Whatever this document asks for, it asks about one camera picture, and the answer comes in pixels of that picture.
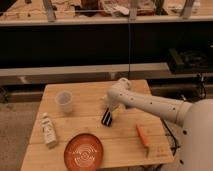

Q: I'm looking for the wooden table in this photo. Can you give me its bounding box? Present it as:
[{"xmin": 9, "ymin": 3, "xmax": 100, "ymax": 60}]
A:
[{"xmin": 21, "ymin": 81, "xmax": 173, "ymax": 171}]

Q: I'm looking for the orange toy carrot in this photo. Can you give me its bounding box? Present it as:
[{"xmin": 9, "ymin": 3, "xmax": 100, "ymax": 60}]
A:
[{"xmin": 136, "ymin": 124, "xmax": 149, "ymax": 156}]

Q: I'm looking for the orange ceramic plate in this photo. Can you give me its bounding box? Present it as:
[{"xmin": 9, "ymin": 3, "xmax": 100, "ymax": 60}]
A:
[{"xmin": 64, "ymin": 133, "xmax": 104, "ymax": 171}]

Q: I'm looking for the white glue bottle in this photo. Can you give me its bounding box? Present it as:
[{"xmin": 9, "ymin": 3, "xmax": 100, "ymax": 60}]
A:
[{"xmin": 41, "ymin": 113, "xmax": 57, "ymax": 148}]

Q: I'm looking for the black whiteboard eraser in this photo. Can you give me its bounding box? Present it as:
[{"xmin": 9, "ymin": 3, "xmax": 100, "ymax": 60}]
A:
[{"xmin": 101, "ymin": 109, "xmax": 112, "ymax": 127}]

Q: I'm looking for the black power cable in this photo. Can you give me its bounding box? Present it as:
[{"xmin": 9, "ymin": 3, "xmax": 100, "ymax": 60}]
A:
[{"xmin": 161, "ymin": 118, "xmax": 183, "ymax": 156}]

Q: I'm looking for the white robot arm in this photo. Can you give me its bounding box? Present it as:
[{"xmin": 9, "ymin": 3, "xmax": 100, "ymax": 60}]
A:
[{"xmin": 107, "ymin": 78, "xmax": 213, "ymax": 171}]

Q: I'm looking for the metal workbench frame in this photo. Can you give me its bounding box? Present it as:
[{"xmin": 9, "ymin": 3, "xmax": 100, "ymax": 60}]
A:
[{"xmin": 0, "ymin": 63, "xmax": 171, "ymax": 85}]

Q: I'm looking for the translucent plastic cup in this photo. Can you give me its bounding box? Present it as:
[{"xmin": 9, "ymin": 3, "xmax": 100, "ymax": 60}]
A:
[{"xmin": 55, "ymin": 91, "xmax": 73, "ymax": 114}]

